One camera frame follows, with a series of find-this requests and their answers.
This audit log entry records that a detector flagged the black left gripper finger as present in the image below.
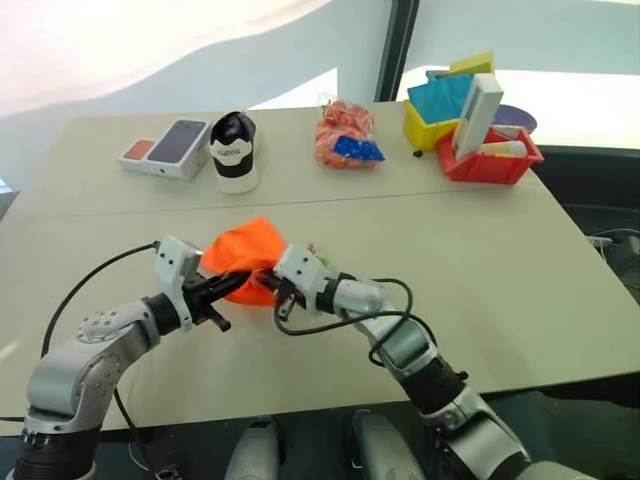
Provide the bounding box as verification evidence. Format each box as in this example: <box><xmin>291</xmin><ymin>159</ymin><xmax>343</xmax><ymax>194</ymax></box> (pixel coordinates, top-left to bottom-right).
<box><xmin>204</xmin><ymin>304</ymin><xmax>233</xmax><ymax>335</ymax></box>
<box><xmin>211</xmin><ymin>270</ymin><xmax>253</xmax><ymax>302</ymax></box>

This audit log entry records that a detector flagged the yellow plastic bin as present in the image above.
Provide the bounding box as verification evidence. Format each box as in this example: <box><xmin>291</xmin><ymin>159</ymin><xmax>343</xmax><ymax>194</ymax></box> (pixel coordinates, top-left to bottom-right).
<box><xmin>403</xmin><ymin>69</ymin><xmax>484</xmax><ymax>153</ymax></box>

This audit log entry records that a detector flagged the red plastic bin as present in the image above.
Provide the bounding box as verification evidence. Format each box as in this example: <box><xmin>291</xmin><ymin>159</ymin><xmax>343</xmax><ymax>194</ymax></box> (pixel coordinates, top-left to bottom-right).
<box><xmin>436</xmin><ymin>124</ymin><xmax>546</xmax><ymax>186</ymax></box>

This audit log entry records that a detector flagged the dark rounded grey shape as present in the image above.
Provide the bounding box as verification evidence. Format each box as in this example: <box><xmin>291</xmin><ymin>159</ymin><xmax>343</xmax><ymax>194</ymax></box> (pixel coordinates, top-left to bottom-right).
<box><xmin>221</xmin><ymin>416</ymin><xmax>282</xmax><ymax>480</ymax></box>

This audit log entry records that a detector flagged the thin white cable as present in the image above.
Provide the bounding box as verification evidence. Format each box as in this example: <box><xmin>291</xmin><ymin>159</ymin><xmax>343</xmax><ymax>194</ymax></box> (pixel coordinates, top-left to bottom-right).
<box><xmin>585</xmin><ymin>228</ymin><xmax>632</xmax><ymax>252</ymax></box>

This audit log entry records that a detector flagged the orange fabric pouch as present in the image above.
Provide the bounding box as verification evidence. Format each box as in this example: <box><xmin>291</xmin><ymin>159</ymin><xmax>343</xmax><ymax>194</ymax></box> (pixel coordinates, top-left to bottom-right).
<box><xmin>199</xmin><ymin>215</ymin><xmax>290</xmax><ymax>307</ymax></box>

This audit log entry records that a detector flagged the yellow sponge block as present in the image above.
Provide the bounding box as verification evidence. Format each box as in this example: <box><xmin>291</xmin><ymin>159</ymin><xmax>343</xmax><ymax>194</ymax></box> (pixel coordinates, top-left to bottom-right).
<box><xmin>448</xmin><ymin>49</ymin><xmax>497</xmax><ymax>77</ymax></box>

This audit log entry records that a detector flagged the white phone box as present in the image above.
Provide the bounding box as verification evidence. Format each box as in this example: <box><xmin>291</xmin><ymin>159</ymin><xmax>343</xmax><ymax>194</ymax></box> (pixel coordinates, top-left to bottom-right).
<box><xmin>116</xmin><ymin>117</ymin><xmax>214</xmax><ymax>181</ymax></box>

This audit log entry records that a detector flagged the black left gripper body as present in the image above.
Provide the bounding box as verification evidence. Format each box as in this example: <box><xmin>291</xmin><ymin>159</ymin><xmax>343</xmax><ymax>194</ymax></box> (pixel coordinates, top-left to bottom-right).
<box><xmin>181</xmin><ymin>272</ymin><xmax>225</xmax><ymax>327</ymax></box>

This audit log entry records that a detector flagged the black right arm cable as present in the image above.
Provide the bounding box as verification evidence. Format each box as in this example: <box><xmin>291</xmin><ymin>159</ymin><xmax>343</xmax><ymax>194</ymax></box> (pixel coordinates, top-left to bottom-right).
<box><xmin>273</xmin><ymin>278</ymin><xmax>437</xmax><ymax>370</ymax></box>

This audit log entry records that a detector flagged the white rectangular carton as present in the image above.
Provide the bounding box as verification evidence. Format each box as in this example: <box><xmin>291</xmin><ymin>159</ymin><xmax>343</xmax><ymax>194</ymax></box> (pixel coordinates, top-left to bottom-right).
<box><xmin>451</xmin><ymin>74</ymin><xmax>505</xmax><ymax>162</ymax></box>

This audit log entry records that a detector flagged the black vertical post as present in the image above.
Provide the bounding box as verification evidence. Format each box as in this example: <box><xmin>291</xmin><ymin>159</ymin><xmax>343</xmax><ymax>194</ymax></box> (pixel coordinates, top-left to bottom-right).
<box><xmin>374</xmin><ymin>0</ymin><xmax>420</xmax><ymax>103</ymax></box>

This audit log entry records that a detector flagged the teal cloth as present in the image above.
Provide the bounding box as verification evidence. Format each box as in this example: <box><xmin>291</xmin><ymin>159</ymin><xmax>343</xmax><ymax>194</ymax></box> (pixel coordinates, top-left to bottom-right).
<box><xmin>406</xmin><ymin>73</ymin><xmax>482</xmax><ymax>125</ymax></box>

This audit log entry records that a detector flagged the white bottle in bin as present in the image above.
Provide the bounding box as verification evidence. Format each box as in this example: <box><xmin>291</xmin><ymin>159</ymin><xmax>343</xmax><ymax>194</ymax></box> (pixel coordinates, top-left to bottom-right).
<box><xmin>478</xmin><ymin>139</ymin><xmax>529</xmax><ymax>159</ymax></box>

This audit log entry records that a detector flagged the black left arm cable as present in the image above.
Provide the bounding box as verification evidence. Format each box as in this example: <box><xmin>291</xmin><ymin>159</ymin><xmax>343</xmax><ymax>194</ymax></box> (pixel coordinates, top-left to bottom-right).
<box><xmin>41</xmin><ymin>241</ymin><xmax>162</xmax><ymax>357</ymax></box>

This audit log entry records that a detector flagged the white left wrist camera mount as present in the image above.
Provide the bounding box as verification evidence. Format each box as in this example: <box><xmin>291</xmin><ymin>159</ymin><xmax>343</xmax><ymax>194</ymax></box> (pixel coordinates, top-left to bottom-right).
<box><xmin>152</xmin><ymin>236</ymin><xmax>205</xmax><ymax>335</ymax></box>

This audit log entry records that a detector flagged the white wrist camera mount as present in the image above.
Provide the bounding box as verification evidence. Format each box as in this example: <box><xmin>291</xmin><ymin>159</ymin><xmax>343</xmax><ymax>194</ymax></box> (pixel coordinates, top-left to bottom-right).
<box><xmin>273</xmin><ymin>242</ymin><xmax>332</xmax><ymax>303</ymax></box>
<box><xmin>152</xmin><ymin>236</ymin><xmax>205</xmax><ymax>335</ymax></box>

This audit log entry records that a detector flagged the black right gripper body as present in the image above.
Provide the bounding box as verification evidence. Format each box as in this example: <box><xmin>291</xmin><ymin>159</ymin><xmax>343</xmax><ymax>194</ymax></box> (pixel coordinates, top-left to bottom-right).
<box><xmin>259</xmin><ymin>269</ymin><xmax>312</xmax><ymax>317</ymax></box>

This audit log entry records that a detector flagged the purple round plate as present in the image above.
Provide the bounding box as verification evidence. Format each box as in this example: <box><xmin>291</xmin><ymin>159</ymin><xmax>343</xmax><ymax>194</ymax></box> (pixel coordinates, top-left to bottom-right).
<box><xmin>492</xmin><ymin>104</ymin><xmax>539</xmax><ymax>137</ymax></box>

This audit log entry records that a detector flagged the orange mesh bag blue label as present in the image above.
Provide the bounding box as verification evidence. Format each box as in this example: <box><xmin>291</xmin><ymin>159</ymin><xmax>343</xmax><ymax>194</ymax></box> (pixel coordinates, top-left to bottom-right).
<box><xmin>313</xmin><ymin>93</ymin><xmax>387</xmax><ymax>172</ymax></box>

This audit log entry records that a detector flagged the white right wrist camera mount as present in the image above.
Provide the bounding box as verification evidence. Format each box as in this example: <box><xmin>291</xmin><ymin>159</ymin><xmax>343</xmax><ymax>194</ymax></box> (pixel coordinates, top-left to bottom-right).
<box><xmin>273</xmin><ymin>242</ymin><xmax>332</xmax><ymax>303</ymax></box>

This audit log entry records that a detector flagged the black and white sneaker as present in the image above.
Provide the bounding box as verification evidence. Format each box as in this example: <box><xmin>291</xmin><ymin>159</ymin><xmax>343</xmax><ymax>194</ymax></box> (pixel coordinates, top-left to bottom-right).
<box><xmin>206</xmin><ymin>111</ymin><xmax>263</xmax><ymax>195</ymax></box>

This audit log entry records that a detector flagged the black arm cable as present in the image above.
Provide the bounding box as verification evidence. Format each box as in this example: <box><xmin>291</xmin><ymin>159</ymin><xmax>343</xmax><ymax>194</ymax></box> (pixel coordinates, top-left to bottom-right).
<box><xmin>273</xmin><ymin>278</ymin><xmax>437</xmax><ymax>370</ymax></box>
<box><xmin>41</xmin><ymin>241</ymin><xmax>162</xmax><ymax>357</ymax></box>

